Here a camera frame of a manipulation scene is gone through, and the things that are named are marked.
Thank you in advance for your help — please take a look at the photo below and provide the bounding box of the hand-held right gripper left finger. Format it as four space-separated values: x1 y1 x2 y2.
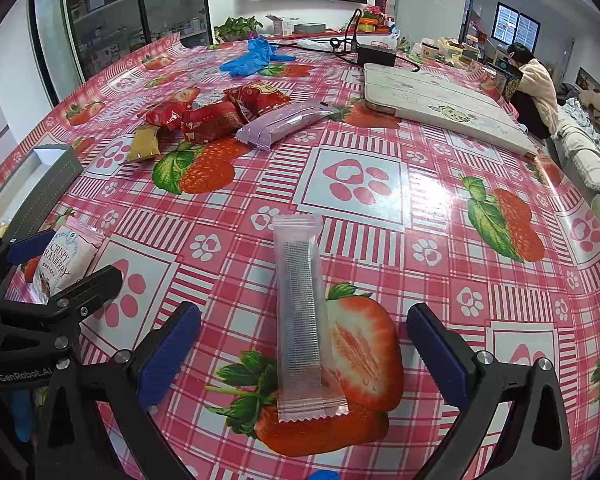
35 301 202 480

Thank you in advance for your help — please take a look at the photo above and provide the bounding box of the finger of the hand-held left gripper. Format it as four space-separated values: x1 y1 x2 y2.
0 230 56 301
50 265 123 321

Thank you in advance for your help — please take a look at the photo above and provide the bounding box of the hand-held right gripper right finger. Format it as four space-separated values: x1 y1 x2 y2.
406 302 573 480

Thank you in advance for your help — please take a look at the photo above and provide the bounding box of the white pink cranberry snack packet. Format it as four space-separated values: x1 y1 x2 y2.
30 217 103 306

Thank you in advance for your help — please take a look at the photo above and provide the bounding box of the grey storage box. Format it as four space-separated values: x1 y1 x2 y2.
0 144 84 248

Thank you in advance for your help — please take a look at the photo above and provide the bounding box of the long translucent pink snack bar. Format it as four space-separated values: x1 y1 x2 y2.
272 213 349 423

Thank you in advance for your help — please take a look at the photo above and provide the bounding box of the small yellow snack packet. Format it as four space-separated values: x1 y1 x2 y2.
126 125 161 162

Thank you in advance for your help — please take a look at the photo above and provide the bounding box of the red snack packet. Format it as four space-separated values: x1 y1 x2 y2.
180 101 248 145
223 81 293 117
137 101 193 131

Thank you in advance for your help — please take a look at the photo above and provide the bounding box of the pale purple snack packet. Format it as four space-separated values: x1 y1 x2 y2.
235 100 341 152

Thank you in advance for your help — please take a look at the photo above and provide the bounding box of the strawberry print tablecloth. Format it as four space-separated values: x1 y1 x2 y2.
0 30 600 480

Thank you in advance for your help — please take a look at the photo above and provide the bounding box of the grey sofa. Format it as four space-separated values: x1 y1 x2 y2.
550 95 600 196

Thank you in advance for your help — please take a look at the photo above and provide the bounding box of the white folded board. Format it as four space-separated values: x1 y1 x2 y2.
362 62 541 157

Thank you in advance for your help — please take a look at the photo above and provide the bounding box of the glass door cabinet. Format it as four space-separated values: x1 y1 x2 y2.
62 0 213 83

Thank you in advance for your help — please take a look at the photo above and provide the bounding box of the blue nitrile glove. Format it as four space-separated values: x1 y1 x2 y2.
247 37 281 61
219 52 296 77

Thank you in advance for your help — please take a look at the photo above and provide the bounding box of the green potted plant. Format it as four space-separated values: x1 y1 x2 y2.
213 16 264 43

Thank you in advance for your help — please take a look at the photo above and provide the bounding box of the black power adapter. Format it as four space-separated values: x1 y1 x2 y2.
356 44 397 67

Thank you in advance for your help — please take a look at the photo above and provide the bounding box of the small open cardboard box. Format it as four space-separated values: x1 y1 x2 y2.
266 14 301 37

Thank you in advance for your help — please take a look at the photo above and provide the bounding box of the window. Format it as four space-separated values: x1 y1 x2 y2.
492 2 540 47

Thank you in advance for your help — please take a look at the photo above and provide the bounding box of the black cable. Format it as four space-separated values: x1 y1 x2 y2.
275 7 366 63

